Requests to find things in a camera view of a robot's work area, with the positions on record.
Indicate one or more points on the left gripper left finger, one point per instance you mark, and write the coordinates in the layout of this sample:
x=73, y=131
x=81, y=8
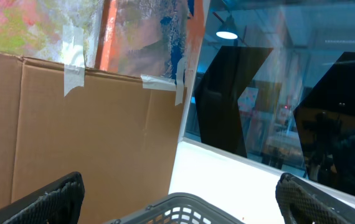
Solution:
x=56, y=203

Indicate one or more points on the white tape strip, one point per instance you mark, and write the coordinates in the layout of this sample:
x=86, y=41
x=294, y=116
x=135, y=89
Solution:
x=73, y=58
x=168, y=84

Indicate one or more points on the colourful painted board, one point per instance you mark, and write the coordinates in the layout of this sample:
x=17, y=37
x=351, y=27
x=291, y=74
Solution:
x=129, y=37

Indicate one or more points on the brown cardboard panel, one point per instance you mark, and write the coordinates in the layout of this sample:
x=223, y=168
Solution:
x=121, y=137

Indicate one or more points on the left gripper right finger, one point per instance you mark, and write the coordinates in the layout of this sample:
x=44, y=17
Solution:
x=301, y=203

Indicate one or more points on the grey plastic mesh basket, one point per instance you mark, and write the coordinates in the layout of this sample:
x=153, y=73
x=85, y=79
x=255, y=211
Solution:
x=178, y=208

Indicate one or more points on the hanging ceiling lamp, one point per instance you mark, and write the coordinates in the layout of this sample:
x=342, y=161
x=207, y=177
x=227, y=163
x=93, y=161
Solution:
x=228, y=29

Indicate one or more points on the white tape strip left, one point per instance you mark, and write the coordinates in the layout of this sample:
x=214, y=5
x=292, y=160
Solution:
x=73, y=58

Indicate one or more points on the white tape strip right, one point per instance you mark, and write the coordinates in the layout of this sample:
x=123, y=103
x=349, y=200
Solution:
x=168, y=84

